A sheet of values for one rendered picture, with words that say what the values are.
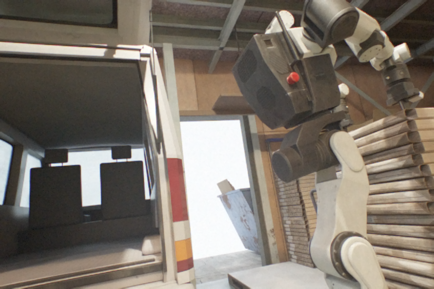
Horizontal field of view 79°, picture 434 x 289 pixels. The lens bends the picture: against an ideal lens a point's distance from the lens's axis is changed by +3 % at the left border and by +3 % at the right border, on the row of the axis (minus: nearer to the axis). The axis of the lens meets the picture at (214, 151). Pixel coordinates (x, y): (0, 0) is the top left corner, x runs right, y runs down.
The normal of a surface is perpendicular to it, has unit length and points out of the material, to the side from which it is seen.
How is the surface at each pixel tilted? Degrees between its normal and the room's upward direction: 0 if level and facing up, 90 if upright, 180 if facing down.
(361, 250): 90
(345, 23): 157
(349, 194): 113
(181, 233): 85
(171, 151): 75
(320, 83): 99
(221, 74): 90
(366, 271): 90
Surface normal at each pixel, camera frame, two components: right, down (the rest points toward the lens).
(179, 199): 0.55, -0.34
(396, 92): -0.96, 0.06
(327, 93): 0.37, -0.09
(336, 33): 0.35, 0.79
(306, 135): 0.22, -0.25
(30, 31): 0.11, 0.97
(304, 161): 0.34, 0.14
